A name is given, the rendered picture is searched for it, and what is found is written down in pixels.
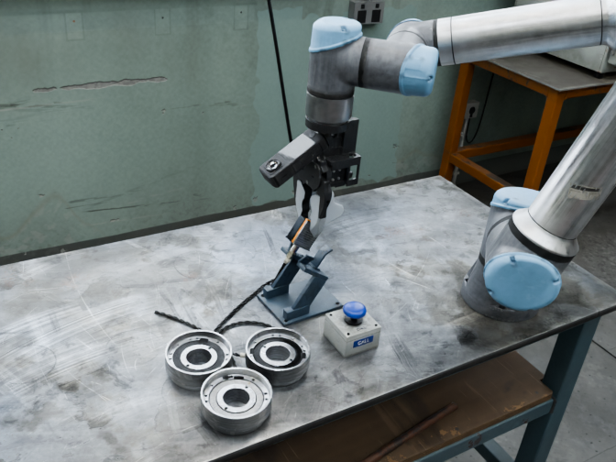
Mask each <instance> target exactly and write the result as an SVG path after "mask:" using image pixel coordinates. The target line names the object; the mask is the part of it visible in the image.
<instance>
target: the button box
mask: <svg viewBox="0 0 616 462"><path fill-rule="evenodd" d="M380 331H381V326H380V325H379V324H378V323H377V322H376V321H375V320H374V319H373V318H372V317H371V316H370V315H369V314H368V313H366V315H365V316H364V317H362V318H359V319H357V320H356V321H353V320H351V319H350V318H349V317H347V316H346V315H345V314H344V313H343V309H341V310H337V311H334V312H331V313H326V314H325V319H324V336H325V337H326V338H327V339H328V340H329V341H330V343H331V344H332V345H333V346H334V347H335V348H336V350H337V351H338V352H339V353H340V354H341V355H342V356H343V358H348V357H351V356H354V355H356V354H359V353H362V352H365V351H367V350H370V349H372V348H375V347H378V346H379V341H380Z"/></svg>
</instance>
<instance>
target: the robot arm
mask: <svg viewBox="0 0 616 462"><path fill-rule="evenodd" d="M361 29H362V26H361V25H360V23H359V22H357V21H356V20H354V19H348V18H347V17H341V16H327V17H322V18H319V19H318V20H317V21H315V22H314V23H313V32H312V39H311V46H310V48H309V51H310V57H309V69H308V81H307V93H306V105H305V114H306V117H305V125H306V126H307V127H308V129H307V130H306V131H304V132H303V133H302V134H300V135H299V136H298V137H297V138H296V139H294V140H293V141H292V142H291V143H290V144H288V145H287V146H286V147H285V148H283V149H282V150H280V151H279V152H278V153H277V154H275V155H274V156H273V157H271V158H270V159H269V160H267V161H266V162H265V163H263V164H262V165H261V166H260V167H259V171H260V172H261V174H262V176H263V177H264V179H265V180H266V181H267V182H268V183H270V184H271V185H272V186H273V187H275V188H279V187H280V186H282V185H283V184H284V183H285V182H286V181H287V180H289V179H290V178H291V177H292V176H293V189H294V198H295V199H296V200H295V201H296V208H297V212H298V216H300V215H301V216H303V217H306V218H309V217H308V212H309V211H310V210H312V213H311V216H310V219H311V224H310V227H309V229H310V231H311V233H312V235H313V237H318V236H319V235H320V234H321V232H322V230H323V227H324V226H325V224H327V223H329V222H331V221H332V220H334V219H336V218H338V217H339V216H340V215H341V214H342V213H343V211H344V207H343V205H342V204H339V203H335V202H334V193H333V191H332V189H331V187H340V186H344V185H346V186H351V185H355V184H358V175H359V168H360V161H361V156H359V155H358V154H357V153H356V144H357V137H358V123H359V119H358V118H356V117H352V110H353V102H354V92H355V86H356V87H360V88H365V89H371V90H377V91H382V92H388V93H395V94H402V95H405V96H411V95H413V96H421V97H426V96H428V95H429V94H430V93H431V92H432V90H433V86H434V82H435V74H436V69H437V66H446V65H453V64H459V63H467V62H474V61H487V60H495V59H501V58H509V57H516V56H522V55H530V54H536V53H544V52H551V51H558V50H572V49H578V48H586V47H593V46H599V45H606V46H608V47H609V48H611V49H612V50H616V0H558V1H553V2H546V3H541V4H534V5H523V6H517V7H511V8H505V9H499V10H493V11H488V12H481V13H476V14H469V15H463V16H452V17H446V18H440V19H435V20H427V21H422V20H419V19H414V18H411V19H406V20H404V21H402V22H401V23H399V24H398V25H396V26H395V27H394V28H393V29H392V30H391V31H390V33H389V35H388V37H387V40H385V39H378V38H368V37H362V32H361ZM350 156H351V158H350ZM353 156H355V157H353ZM354 165H357V174H356V178H354V179H349V178H352V175H353V172H352V171H350V168H351V166H354ZM615 186H616V82H615V84H613V85H612V87H611V88H610V90H609V92H608V93H607V95H606V96H605V98H604V99H603V100H602V102H601V103H600V105H599V107H598V108H597V110H596V111H595V113H594V114H593V115H592V117H591V118H590V120H589V121H588V122H587V124H586V125H585V127H584V128H583V129H582V131H581V132H580V134H579V135H578V137H577V139H576V140H575V142H574V143H573V145H572V146H571V147H570V149H569V150H568V152H567V153H566V155H565V156H564V157H563V159H562V160H561V161H560V163H559V164H558V166H557V167H556V169H555V171H554V172H553V174H552V175H551V176H550V178H549V179H548V181H547V182H546V184H545V185H544V187H543V189H542V190H541V191H540V192H538V191H535V190H531V189H526V188H520V187H506V188H502V189H499V190H497V191H496V192H495V194H494V196H493V200H492V202H490V205H491V207H490V210H489V217H488V221H487V224H486V228H485V232H484V236H483V239H482V243H481V247H480V252H479V255H478V258H477V260H476V261H475V263H474V264H473V266H472V267H471V268H470V270H469V271H468V273H467V275H466V276H465V278H464V279H463V283H462V287H461V295H462V298H463V299H464V301H465V302H466V304H467V305H468V306H469V307H470V308H472V309H473V310H474V311H476V312H478V313H479V314H482V315H484V316H487V317H488V318H491V319H494V320H498V321H502V322H523V321H526V320H529V319H531V318H533V317H534V316H536V314H537V313H538V311H539V309H541V308H544V307H546V306H547V305H548V304H550V303H551V302H552V301H553V300H554V299H555V298H556V297H557V295H558V294H559V291H560V288H561V285H562V280H561V274H562V273H563V271H564V270H565V269H566V267H567V266H568V264H569V263H570V262H571V261H572V259H573V258H574V257H575V256H576V254H577V253H578V251H579V246H578V241H577V236H578V235H579V233H580V232H581V231H582V229H583V228H584V227H585V226H586V224H587V223H588V222H589V220H590V219H591V217H592V216H593V215H594V214H595V213H596V212H597V210H598V209H599V208H600V206H601V205H602V204H603V202H604V201H605V200H606V198H607V197H608V196H609V194H610V193H611V191H612V190H613V189H614V187H615Z"/></svg>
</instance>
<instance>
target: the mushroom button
mask: <svg viewBox="0 0 616 462"><path fill-rule="evenodd" d="M343 313H344V314H345V315H346V316H347V317H349V318H350V319H351V320H353V321H356V320H357V319H359V318H362V317H364V316H365V315H366V313H367V309H366V307H365V305H364V304H363V303H361V302H347V303H346V304H345V305H344V307H343Z"/></svg>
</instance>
